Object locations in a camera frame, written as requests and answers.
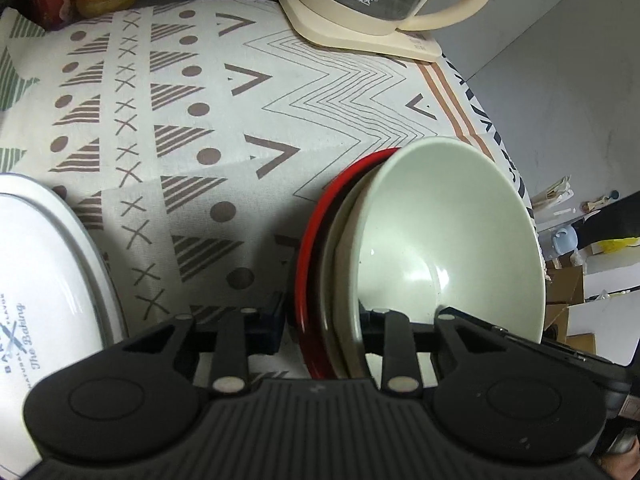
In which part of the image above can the white box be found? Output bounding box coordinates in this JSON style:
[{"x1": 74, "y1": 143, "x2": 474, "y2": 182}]
[{"x1": 565, "y1": 287, "x2": 640, "y2": 367}]

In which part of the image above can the yellow item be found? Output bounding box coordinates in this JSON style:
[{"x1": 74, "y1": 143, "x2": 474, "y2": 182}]
[{"x1": 597, "y1": 236, "x2": 632, "y2": 254}]

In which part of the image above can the patterned tablecloth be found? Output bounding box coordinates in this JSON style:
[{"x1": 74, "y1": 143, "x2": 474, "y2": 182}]
[{"x1": 0, "y1": 0, "x2": 540, "y2": 382}]

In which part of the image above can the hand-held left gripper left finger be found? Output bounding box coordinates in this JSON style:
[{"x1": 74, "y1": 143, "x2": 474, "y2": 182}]
[{"x1": 124, "y1": 291, "x2": 289, "y2": 394}]

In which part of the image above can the cream bowl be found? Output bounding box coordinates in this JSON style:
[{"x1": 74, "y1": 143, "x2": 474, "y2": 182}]
[{"x1": 320, "y1": 172, "x2": 373, "y2": 379}]

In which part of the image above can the light blue plastic item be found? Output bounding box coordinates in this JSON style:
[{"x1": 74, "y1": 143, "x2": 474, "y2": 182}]
[{"x1": 550, "y1": 226, "x2": 581, "y2": 257}]

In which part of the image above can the cardboard box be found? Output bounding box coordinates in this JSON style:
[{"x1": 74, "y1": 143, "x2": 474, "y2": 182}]
[{"x1": 542, "y1": 264, "x2": 586, "y2": 335}]

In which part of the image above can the glass electric kettle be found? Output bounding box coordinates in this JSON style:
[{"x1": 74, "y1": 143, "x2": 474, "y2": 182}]
[{"x1": 272, "y1": 0, "x2": 444, "y2": 64}]

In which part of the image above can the red and black bowl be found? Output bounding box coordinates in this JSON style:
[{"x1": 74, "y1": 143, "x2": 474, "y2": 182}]
[{"x1": 294, "y1": 147, "x2": 402, "y2": 382}]

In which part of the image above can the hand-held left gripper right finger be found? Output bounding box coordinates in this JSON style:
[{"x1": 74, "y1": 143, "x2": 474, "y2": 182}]
[{"x1": 359, "y1": 308, "x2": 507, "y2": 392}]

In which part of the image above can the pale green bowl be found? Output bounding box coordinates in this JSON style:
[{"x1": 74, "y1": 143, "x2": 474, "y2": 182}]
[{"x1": 355, "y1": 137, "x2": 547, "y2": 347}]

